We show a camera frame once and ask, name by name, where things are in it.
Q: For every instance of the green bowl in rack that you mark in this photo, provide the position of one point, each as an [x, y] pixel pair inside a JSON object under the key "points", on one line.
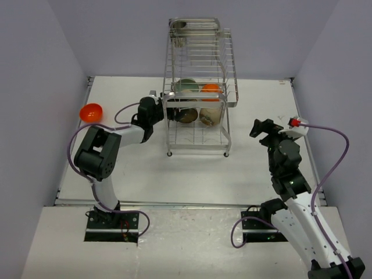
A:
{"points": [[186, 83]]}

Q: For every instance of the metal utensil cup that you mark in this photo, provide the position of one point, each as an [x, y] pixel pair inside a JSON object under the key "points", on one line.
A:
{"points": [[177, 33]]}

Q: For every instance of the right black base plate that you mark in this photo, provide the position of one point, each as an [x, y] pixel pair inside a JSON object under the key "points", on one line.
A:
{"points": [[255, 231]]}

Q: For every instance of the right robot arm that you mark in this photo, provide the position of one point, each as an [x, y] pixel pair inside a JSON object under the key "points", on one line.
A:
{"points": [[295, 213]]}

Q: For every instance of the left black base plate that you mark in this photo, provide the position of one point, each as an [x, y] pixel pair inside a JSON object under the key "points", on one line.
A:
{"points": [[111, 227]]}

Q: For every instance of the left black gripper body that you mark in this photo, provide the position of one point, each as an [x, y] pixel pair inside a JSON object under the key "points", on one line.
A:
{"points": [[159, 112]]}

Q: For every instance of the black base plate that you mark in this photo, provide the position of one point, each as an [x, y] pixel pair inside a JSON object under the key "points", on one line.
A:
{"points": [[111, 227], [255, 231]]}

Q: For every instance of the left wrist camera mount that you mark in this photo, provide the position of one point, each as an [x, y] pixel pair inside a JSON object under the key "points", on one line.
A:
{"points": [[153, 93]]}

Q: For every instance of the cream beige bowl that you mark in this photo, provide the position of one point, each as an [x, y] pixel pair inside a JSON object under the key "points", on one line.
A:
{"points": [[186, 95]]}

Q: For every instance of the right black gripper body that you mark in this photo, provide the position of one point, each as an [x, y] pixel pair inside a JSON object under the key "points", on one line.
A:
{"points": [[273, 139]]}

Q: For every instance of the orange bowl on table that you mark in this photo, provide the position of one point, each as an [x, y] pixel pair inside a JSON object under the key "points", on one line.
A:
{"points": [[91, 113]]}

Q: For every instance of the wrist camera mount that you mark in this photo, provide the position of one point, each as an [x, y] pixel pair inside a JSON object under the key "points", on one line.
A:
{"points": [[153, 93], [297, 127]]}

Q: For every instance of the metal two-tier dish rack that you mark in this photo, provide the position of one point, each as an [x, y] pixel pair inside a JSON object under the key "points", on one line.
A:
{"points": [[199, 86]]}

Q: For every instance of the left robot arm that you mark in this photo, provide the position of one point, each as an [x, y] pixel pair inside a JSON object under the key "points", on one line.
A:
{"points": [[97, 153]]}

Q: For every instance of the orange bowl in rack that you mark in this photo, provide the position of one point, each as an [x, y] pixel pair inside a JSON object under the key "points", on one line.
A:
{"points": [[211, 88]]}

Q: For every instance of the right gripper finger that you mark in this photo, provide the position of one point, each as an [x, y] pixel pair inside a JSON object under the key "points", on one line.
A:
{"points": [[267, 125], [256, 129]]}

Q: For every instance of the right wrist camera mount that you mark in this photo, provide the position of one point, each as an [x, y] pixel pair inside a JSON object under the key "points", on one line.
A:
{"points": [[297, 127]]}

